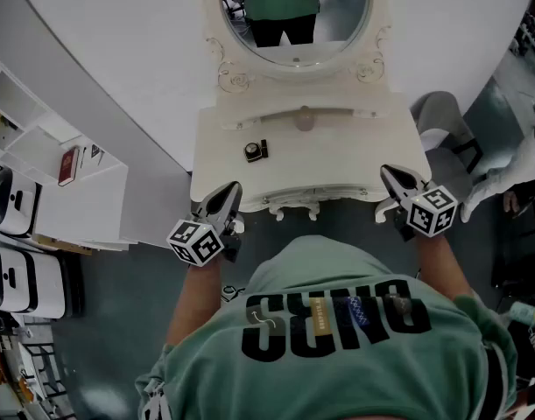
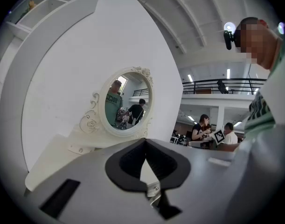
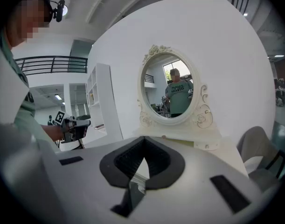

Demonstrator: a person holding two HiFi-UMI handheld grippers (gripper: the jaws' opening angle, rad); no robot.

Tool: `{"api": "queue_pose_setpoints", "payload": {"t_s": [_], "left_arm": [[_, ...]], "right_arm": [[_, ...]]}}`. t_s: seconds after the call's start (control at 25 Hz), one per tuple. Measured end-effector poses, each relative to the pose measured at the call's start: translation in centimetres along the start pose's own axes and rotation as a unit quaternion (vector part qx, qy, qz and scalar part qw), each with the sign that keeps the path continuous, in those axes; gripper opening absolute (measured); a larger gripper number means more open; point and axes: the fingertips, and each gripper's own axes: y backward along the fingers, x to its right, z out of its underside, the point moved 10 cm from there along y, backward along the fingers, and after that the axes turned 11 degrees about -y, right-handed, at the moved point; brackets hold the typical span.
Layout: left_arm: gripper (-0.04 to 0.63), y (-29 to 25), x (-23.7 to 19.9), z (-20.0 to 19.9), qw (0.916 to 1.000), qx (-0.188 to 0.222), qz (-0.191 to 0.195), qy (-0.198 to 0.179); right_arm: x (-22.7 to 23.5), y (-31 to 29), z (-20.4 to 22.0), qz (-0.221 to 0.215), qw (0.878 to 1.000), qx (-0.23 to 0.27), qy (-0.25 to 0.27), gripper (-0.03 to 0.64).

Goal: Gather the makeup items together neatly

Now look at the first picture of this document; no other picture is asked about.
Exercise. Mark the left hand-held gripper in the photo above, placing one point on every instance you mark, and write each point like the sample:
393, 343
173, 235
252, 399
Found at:
194, 243

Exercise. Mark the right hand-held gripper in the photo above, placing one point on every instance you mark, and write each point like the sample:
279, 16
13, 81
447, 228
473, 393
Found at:
433, 212

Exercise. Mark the small black square box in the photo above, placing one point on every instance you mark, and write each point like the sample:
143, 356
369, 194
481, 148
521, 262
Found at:
255, 159

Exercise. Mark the round eyeshadow compact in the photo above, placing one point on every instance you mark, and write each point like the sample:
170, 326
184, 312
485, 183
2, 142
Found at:
251, 149

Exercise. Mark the black lipstick tube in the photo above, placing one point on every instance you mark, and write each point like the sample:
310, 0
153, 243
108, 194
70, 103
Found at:
263, 148

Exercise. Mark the small bottle with brown cap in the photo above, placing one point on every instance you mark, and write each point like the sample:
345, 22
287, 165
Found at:
305, 118

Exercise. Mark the person's left forearm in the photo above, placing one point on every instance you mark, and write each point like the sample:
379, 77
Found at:
197, 296

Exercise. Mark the person's right forearm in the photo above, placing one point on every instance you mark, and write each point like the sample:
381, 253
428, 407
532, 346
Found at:
442, 265

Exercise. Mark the white dressing table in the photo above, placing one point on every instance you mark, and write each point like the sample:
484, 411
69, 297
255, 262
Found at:
337, 156

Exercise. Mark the grey chair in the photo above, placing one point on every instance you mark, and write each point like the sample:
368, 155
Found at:
438, 116

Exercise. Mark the white shelving unit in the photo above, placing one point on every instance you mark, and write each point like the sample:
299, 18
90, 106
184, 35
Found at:
74, 208

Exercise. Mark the red book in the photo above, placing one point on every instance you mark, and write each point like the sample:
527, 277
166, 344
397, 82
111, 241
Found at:
68, 166

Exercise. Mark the person's green printed shirt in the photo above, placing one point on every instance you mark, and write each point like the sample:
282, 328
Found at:
319, 374

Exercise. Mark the white and black robot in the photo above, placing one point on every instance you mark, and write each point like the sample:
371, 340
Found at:
35, 282
13, 204

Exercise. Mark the oval mirror ornate white frame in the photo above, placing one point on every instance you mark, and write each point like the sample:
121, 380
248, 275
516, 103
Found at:
293, 72

